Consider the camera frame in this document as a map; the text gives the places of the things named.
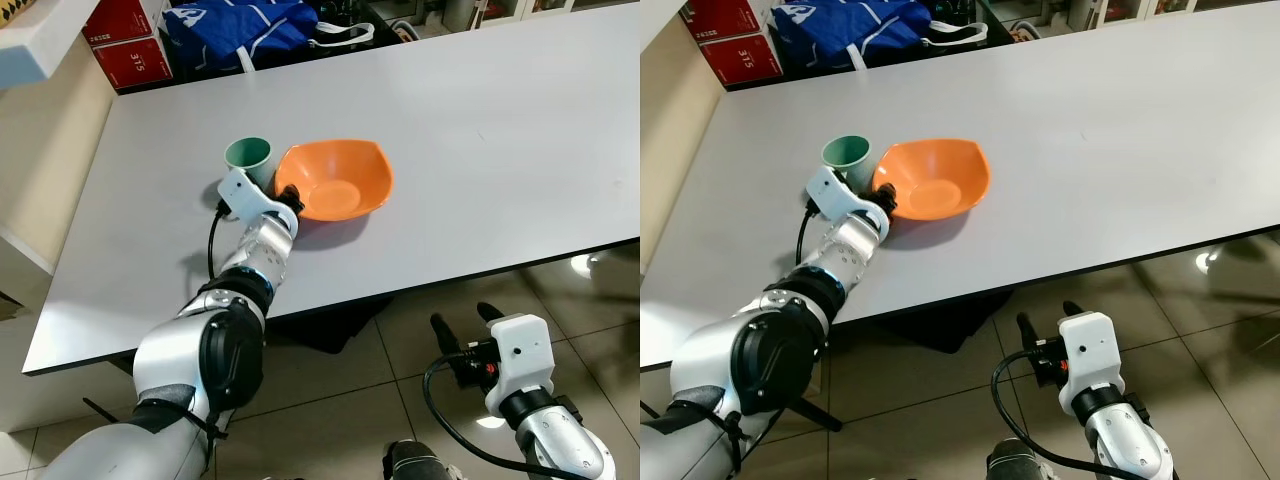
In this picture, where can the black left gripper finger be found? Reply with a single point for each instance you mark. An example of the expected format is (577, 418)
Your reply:
(884, 190)
(289, 190)

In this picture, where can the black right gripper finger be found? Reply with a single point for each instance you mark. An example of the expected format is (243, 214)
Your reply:
(1073, 308)
(442, 333)
(490, 312)
(1025, 332)

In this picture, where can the orange plastic bowl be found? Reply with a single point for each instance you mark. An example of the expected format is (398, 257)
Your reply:
(340, 180)
(935, 178)

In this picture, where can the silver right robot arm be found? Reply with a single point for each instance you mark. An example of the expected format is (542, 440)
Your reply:
(1125, 440)
(565, 445)

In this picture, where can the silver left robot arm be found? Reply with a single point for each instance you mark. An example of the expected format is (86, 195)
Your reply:
(790, 340)
(200, 350)

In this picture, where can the green cup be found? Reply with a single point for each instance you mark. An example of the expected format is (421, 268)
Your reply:
(846, 158)
(248, 160)

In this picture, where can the dark robot foot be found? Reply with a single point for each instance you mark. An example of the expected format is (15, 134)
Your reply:
(1012, 460)
(415, 462)

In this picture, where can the red cardboard box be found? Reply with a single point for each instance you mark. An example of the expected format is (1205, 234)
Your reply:
(742, 60)
(118, 20)
(722, 20)
(135, 62)

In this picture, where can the beige low cabinet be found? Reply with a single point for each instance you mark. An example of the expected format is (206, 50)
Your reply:
(670, 150)
(50, 150)

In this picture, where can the black table leg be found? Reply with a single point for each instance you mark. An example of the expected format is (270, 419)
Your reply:
(103, 410)
(815, 412)

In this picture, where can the white side table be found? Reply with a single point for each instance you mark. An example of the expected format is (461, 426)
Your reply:
(40, 45)

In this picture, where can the white glass-door cabinet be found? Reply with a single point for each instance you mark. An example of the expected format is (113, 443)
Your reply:
(1130, 10)
(520, 10)

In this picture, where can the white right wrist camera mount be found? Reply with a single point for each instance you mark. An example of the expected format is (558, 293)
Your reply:
(520, 355)
(1090, 355)

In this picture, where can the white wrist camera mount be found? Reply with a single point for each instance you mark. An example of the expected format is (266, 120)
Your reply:
(1090, 355)
(520, 355)
(245, 192)
(835, 190)

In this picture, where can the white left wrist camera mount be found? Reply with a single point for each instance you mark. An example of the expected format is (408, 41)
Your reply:
(835, 190)
(245, 192)

